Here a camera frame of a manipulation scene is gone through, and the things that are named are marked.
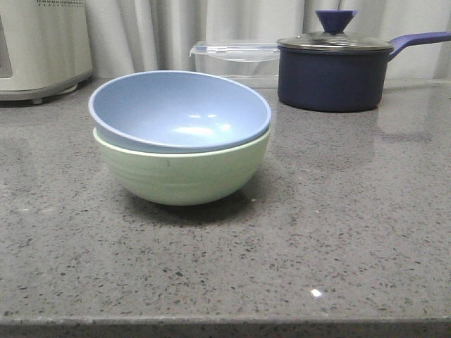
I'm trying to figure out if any light green bowl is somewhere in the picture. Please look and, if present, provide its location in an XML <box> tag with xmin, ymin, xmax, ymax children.
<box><xmin>93</xmin><ymin>130</ymin><xmax>270</xmax><ymax>206</ymax></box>

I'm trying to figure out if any light blue bowl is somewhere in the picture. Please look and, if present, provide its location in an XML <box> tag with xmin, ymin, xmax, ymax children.
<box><xmin>89</xmin><ymin>70</ymin><xmax>272</xmax><ymax>154</ymax></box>

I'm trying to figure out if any clear plastic storage container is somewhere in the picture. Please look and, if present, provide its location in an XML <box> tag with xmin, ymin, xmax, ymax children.
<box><xmin>190</xmin><ymin>40</ymin><xmax>280</xmax><ymax>89</ymax></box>

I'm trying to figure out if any dark blue saucepan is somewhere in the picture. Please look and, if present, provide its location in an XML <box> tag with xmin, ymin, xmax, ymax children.
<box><xmin>278</xmin><ymin>32</ymin><xmax>450</xmax><ymax>112</ymax></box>

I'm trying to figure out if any grey curtain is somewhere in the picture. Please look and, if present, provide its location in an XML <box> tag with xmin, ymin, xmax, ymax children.
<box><xmin>85</xmin><ymin>1</ymin><xmax>450</xmax><ymax>78</ymax></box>

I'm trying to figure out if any glass lid with blue knob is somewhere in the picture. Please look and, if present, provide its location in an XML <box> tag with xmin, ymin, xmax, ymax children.
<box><xmin>277</xmin><ymin>10</ymin><xmax>393</xmax><ymax>52</ymax></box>

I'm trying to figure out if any cream toaster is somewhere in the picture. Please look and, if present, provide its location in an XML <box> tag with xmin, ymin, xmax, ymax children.
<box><xmin>1</xmin><ymin>1</ymin><xmax>93</xmax><ymax>103</ymax></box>

